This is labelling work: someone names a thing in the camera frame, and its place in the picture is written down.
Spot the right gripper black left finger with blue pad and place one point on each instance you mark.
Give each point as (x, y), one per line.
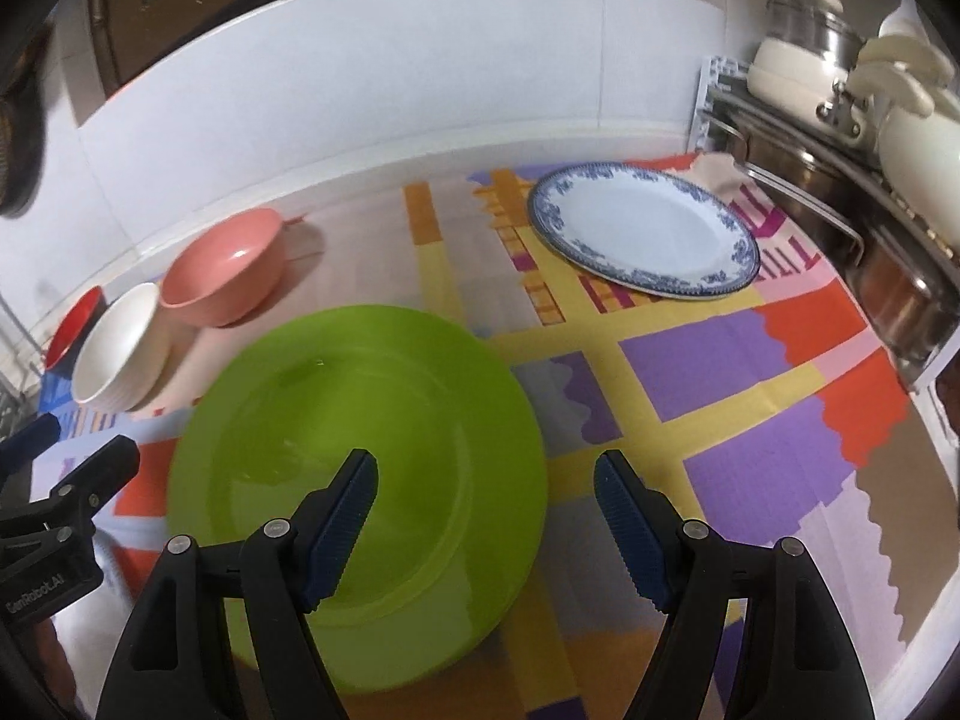
(175, 659)

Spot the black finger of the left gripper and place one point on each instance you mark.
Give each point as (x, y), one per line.
(80, 495)

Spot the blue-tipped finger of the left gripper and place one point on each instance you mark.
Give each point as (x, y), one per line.
(26, 445)

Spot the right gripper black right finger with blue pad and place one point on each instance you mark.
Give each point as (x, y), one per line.
(796, 659)

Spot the red black bowl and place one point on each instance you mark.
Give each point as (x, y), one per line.
(73, 330)

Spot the pink bowl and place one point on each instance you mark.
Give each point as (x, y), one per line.
(228, 271)

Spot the green plastic plate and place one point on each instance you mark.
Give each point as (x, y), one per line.
(460, 506)

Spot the blue white porcelain plate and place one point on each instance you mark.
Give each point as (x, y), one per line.
(644, 229)

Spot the white ribbed bowl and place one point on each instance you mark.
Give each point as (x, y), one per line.
(125, 353)

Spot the colourful patterned table mat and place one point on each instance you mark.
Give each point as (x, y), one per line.
(774, 412)

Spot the black hanging frying pan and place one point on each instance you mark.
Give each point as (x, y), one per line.
(23, 126)

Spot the copper bottom steel pot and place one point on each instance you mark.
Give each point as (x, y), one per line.
(911, 305)

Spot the metal pot rack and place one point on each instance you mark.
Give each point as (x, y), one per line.
(722, 87)

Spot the steel pot on rack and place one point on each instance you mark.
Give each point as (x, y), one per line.
(826, 205)

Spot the cream pot with lid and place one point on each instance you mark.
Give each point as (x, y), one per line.
(802, 64)

